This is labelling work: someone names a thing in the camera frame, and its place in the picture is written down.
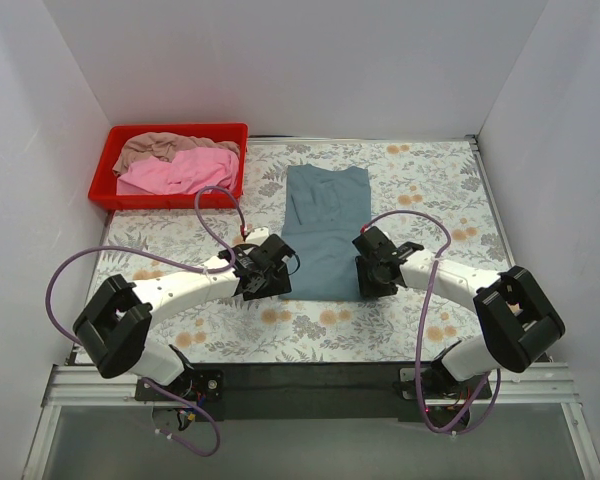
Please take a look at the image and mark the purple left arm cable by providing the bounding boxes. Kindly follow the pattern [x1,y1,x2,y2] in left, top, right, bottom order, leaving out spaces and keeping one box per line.
[43,185,251,457]

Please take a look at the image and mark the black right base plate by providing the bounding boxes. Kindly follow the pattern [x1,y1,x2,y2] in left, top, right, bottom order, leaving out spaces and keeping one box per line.
[393,367,481,401]

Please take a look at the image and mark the floral table mat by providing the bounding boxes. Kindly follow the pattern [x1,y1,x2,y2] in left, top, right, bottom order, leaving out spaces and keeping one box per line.
[92,141,509,363]

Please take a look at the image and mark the aluminium right side rail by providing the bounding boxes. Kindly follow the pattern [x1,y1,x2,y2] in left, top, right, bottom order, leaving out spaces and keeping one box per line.
[463,133,551,361]

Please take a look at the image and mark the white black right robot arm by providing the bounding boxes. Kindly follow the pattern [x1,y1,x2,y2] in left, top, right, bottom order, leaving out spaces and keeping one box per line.
[353,227,566,398]

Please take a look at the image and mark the pink t shirt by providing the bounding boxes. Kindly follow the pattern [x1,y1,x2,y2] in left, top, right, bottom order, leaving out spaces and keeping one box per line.
[116,147,239,195]

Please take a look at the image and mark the aluminium front frame rail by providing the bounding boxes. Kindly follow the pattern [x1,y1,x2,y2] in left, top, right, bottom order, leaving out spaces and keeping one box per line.
[45,362,580,416]

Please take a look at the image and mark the beige t shirt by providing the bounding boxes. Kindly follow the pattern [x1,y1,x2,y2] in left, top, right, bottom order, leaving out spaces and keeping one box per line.
[112,132,240,176]

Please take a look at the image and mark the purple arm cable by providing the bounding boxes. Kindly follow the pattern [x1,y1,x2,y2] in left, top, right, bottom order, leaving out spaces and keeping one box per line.
[43,185,251,457]
[359,209,502,435]

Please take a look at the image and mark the blue-grey t shirt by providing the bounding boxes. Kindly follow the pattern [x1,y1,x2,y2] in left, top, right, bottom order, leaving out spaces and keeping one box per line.
[282,164,371,302]

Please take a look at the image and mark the red plastic bin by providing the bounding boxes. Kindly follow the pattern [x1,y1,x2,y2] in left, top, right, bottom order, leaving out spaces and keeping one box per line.
[88,122,248,211]

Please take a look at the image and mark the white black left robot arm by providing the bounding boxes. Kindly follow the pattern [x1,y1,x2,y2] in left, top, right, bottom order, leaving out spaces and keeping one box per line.
[73,234,299,400]

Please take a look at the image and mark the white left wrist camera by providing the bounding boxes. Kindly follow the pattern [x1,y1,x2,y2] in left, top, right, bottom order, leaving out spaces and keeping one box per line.
[245,227,270,245]

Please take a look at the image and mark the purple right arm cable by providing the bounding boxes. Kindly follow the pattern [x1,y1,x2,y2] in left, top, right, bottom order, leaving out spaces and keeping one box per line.
[359,209,502,435]

